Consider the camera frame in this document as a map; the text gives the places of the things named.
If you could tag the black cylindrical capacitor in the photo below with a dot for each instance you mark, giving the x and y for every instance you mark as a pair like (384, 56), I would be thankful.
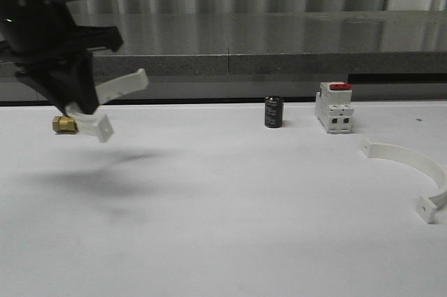
(273, 113)

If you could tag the white circuit breaker red switch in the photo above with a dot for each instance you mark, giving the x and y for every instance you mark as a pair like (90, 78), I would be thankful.
(333, 107)

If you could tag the white half pipe clamp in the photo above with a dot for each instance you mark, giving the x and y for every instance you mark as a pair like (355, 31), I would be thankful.
(428, 205)
(98, 124)

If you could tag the brass valve with red handwheel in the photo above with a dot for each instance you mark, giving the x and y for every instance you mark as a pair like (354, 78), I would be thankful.
(64, 124)

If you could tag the grey stone counter ledge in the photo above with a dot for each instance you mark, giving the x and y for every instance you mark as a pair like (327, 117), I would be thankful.
(359, 47)

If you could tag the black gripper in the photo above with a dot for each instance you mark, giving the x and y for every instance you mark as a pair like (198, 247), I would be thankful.
(52, 52)

